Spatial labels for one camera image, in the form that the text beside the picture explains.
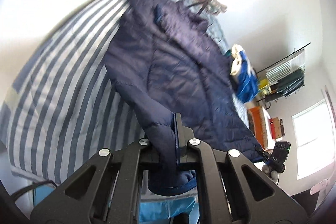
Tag navy puffer jacket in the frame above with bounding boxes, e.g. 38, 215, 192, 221
104, 0, 261, 196

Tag dark hanging clothes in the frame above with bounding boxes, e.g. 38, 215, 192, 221
269, 69, 305, 101

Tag black clothes rack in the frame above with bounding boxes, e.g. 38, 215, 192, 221
256, 46, 307, 109

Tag stacked boxes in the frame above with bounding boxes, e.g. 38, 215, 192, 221
269, 117, 285, 140

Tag window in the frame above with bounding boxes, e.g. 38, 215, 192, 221
291, 100, 335, 179

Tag orange covered table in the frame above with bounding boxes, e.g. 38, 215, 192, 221
248, 106, 273, 150

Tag yellow box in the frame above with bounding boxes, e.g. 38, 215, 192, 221
258, 79, 272, 96

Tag blue work jacket pile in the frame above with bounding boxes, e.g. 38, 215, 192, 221
225, 44, 259, 103

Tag striped hanging cloth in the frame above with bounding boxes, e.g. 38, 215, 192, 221
265, 50, 305, 85

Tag striped bed cover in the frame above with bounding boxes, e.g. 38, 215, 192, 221
0, 0, 250, 185

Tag black tripod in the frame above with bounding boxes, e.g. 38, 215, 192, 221
187, 0, 227, 15

